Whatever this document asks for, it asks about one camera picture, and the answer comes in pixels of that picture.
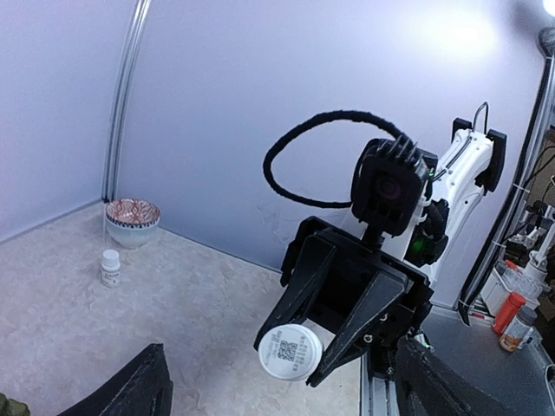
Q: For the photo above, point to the orange capped bottle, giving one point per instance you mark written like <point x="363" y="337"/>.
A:
<point x="510" y="308"/>

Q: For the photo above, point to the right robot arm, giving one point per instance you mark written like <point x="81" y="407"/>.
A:
<point x="466" y="172"/>

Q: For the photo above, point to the green weekly pill organizer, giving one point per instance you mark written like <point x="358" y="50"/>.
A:
<point x="10" y="407"/>

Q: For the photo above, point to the clear orange pill bottle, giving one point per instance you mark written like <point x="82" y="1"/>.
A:
<point x="517" y="329"/>

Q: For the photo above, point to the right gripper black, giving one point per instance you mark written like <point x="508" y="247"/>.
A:
<point x="349" y="287"/>

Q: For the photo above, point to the red patterned ceramic bowl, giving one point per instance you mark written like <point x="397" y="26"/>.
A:
<point x="131" y="222"/>

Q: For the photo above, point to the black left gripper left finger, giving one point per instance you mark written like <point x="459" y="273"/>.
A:
<point x="142" y="387"/>

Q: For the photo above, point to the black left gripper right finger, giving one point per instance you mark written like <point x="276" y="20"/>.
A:
<point x="427" y="385"/>

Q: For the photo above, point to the right aluminium frame post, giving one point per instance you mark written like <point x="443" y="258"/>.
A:
<point x="129" y="56"/>

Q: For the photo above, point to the white pill bottle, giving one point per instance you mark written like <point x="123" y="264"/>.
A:
<point x="290" y="352"/>
<point x="110" y="268"/>

